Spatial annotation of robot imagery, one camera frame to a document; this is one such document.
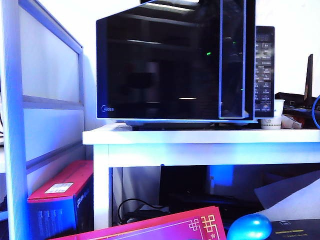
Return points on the black glass microwave door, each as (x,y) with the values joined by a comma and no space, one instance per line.
(162,75)

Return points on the white table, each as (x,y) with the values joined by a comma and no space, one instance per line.
(200,152)

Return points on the black flat panel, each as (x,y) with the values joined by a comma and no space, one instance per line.
(182,180)

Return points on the red gift box gold pattern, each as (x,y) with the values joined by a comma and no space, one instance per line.
(162,227)

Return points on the printed white paper cup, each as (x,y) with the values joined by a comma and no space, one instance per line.
(271,124)

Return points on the red and blue carton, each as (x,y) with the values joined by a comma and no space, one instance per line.
(57,180)

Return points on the plain white plastic cup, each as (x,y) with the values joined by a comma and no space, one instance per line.
(279,108)

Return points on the black router with antennas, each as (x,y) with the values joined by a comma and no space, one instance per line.
(283,97)

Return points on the shiny blue egg-shaped object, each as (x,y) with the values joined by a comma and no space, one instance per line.
(250,226)

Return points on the white framed office partition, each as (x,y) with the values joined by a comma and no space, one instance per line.
(15,125)

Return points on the white foam sheet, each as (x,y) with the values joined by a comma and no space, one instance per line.
(287,195)

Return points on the black box yellow label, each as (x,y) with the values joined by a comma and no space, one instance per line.
(300,230)

